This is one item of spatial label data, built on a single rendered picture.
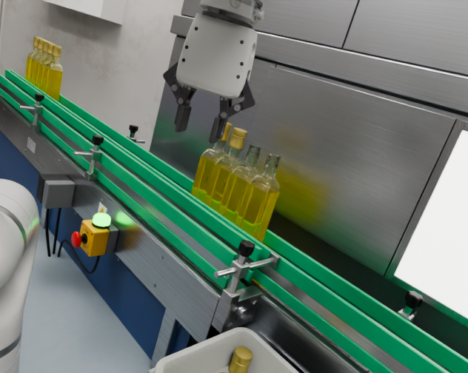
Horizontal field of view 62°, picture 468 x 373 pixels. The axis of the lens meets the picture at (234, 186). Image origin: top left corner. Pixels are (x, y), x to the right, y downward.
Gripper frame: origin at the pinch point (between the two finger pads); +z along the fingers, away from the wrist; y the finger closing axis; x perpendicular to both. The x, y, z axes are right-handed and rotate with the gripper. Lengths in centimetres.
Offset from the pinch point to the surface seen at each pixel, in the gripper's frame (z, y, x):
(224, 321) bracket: 35.4, -12.7, -6.6
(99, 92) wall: 54, 194, -302
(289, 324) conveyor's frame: 33.2, -24.4, -10.3
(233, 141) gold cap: 6.6, -0.2, -30.7
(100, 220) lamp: 35, 26, -25
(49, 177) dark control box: 36, 52, -41
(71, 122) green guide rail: 25, 65, -67
